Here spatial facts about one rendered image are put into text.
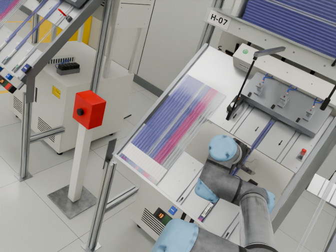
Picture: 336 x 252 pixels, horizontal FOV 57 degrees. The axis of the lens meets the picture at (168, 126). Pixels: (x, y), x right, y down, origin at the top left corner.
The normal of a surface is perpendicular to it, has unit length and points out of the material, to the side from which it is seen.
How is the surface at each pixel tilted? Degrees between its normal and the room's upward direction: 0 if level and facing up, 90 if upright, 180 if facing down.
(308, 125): 44
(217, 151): 59
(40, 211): 0
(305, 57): 90
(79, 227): 0
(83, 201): 0
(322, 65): 90
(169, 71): 90
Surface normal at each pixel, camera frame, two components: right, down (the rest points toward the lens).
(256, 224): -0.07, -0.98
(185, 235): 0.22, -0.81
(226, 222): -0.22, -0.41
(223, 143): -0.37, -0.20
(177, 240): 0.11, -0.65
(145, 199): -0.60, 0.26
